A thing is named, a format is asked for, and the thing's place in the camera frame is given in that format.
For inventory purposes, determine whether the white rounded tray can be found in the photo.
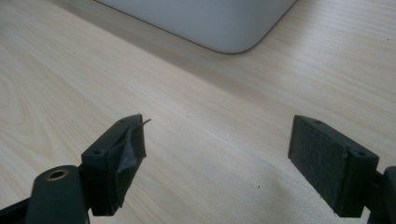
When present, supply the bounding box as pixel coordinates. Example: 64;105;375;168
94;0;298;54

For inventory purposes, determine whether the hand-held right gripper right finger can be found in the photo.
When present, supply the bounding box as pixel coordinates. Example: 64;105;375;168
287;114;380;218

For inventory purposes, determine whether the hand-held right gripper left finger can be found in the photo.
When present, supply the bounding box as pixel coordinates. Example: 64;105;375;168
79;113;152;217

